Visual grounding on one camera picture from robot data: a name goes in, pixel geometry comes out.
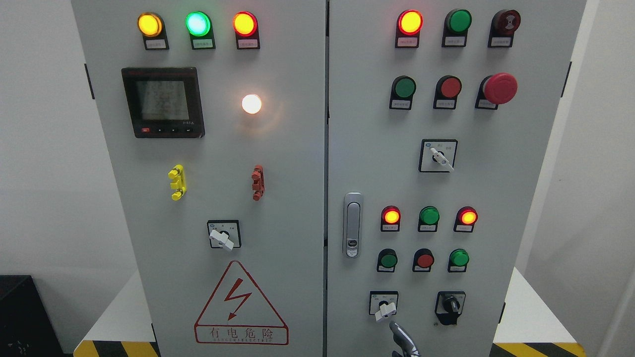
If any red electrical warning sticker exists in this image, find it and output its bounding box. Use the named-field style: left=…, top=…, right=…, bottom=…
left=193, top=260, right=289, bottom=346

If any dark red buzzer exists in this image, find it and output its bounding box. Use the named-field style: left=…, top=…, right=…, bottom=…
left=488, top=9, right=521, bottom=48

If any red terminal connector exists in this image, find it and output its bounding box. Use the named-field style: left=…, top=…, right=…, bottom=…
left=251, top=165, right=265, bottom=201

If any red push button lower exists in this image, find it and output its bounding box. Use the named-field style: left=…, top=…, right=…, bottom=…
left=411, top=248, right=435, bottom=273

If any black digital power meter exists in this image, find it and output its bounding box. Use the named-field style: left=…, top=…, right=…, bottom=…
left=121, top=67, right=205, bottom=138

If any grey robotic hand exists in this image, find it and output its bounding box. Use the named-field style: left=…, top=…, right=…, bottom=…
left=388, top=321, right=421, bottom=357

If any red lit lamp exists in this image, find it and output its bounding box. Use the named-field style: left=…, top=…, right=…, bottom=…
left=380, top=205, right=401, bottom=232
left=453, top=206, right=479, bottom=233

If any green lit indicator lamp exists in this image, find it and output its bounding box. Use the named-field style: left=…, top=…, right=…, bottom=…
left=185, top=11, right=216, bottom=50

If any white selector switch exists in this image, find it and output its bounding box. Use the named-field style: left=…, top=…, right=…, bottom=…
left=419, top=139, right=458, bottom=173
left=368, top=290, right=399, bottom=322

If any red-ringed indicator lamp left door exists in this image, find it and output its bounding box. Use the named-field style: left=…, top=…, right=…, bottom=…
left=232, top=11, right=260, bottom=50

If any red push button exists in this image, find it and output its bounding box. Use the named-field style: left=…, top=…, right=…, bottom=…
left=411, top=248, right=435, bottom=273
left=433, top=75, right=462, bottom=110

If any green lamp top right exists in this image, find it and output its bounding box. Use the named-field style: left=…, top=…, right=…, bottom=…
left=442, top=8, right=472, bottom=48

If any grey right cabinet door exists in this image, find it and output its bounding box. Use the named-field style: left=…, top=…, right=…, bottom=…
left=326, top=0, right=586, bottom=357

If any green push button lower left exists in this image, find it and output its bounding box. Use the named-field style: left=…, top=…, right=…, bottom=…
left=376, top=248, right=398, bottom=273

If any black selector switch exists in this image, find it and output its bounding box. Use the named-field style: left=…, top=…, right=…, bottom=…
left=435, top=290, right=466, bottom=326

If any red push button upper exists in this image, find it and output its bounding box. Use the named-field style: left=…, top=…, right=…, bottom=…
left=433, top=75, right=462, bottom=110

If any green push button upper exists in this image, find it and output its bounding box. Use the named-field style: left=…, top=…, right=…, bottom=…
left=388, top=75, right=416, bottom=110

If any white selector switch lower right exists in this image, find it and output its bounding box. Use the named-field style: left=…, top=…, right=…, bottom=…
left=368, top=290, right=399, bottom=322

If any white selector switch upper right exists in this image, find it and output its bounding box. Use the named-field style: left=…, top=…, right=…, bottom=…
left=419, top=139, right=458, bottom=173

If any yellow terminal connector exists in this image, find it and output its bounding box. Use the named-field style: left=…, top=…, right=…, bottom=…
left=168, top=164, right=188, bottom=201

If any black box on floor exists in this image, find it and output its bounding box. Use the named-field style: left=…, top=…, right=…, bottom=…
left=0, top=275, right=64, bottom=357

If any yellow indicator lamp top left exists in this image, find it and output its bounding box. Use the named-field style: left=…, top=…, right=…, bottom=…
left=137, top=12, right=169, bottom=51

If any green push button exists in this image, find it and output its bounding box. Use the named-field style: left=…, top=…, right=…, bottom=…
left=447, top=248, right=470, bottom=273
left=376, top=248, right=398, bottom=273
left=388, top=75, right=416, bottom=110

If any red lit lamp middle left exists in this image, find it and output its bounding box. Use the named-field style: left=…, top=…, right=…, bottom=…
left=380, top=205, right=401, bottom=232

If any silver door handle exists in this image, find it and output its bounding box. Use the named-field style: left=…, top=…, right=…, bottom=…
left=342, top=192, right=363, bottom=258

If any grey left cabinet door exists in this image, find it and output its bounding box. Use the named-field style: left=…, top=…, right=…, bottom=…
left=71, top=0, right=326, bottom=357

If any white selector switch left door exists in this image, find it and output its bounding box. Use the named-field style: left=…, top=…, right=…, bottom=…
left=207, top=220, right=241, bottom=251

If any white table with hazard stripes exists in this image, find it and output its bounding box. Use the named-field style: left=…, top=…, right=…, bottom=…
left=72, top=270, right=586, bottom=357

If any red lit lamp right door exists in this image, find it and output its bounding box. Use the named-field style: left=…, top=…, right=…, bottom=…
left=395, top=9, right=424, bottom=48

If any red emergency stop button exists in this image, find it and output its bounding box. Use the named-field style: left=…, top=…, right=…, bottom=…
left=474, top=72, right=518, bottom=110

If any red lit lamp middle right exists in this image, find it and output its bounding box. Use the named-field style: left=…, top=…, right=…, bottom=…
left=453, top=206, right=479, bottom=233

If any green lamp middle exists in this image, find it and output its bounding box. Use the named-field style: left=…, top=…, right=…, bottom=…
left=418, top=206, right=440, bottom=233

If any white lit indicator lamp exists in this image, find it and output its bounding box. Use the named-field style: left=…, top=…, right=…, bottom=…
left=241, top=94, right=262, bottom=115

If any grey cabinet door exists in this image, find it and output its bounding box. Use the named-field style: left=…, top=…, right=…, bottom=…
left=326, top=0, right=586, bottom=357
left=71, top=0, right=326, bottom=357

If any green push button lower right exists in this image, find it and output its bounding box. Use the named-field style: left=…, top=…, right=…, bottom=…
left=447, top=248, right=470, bottom=273

